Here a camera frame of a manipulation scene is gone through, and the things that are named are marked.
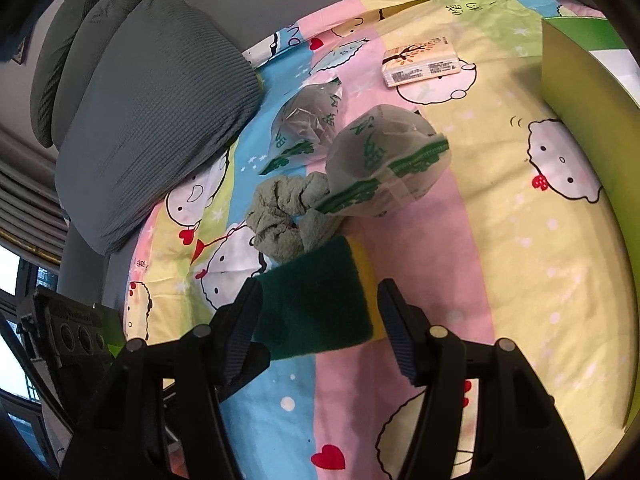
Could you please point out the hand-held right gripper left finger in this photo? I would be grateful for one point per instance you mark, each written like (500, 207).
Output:
(244, 332)

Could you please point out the small green-printed plastic bag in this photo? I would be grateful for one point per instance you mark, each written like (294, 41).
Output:
(300, 120)

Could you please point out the green cardboard box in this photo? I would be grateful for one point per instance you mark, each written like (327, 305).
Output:
(580, 85)

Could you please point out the large grey ribbed cushion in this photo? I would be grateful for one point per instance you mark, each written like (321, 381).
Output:
(150, 110)

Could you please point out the green and yellow scouring sponge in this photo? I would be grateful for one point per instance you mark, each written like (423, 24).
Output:
(310, 305)

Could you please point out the window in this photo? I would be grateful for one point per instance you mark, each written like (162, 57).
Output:
(20, 360)

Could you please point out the green crumpled cloth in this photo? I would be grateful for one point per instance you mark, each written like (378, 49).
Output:
(280, 210)

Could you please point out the printed cartoon blanket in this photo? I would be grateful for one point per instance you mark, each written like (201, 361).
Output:
(500, 240)

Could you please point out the large green-printed plastic bag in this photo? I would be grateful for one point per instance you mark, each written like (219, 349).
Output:
(380, 145)

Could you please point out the beige tissue pack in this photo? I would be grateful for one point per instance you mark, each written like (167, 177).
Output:
(420, 62)

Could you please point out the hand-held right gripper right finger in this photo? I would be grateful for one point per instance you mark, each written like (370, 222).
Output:
(400, 335)

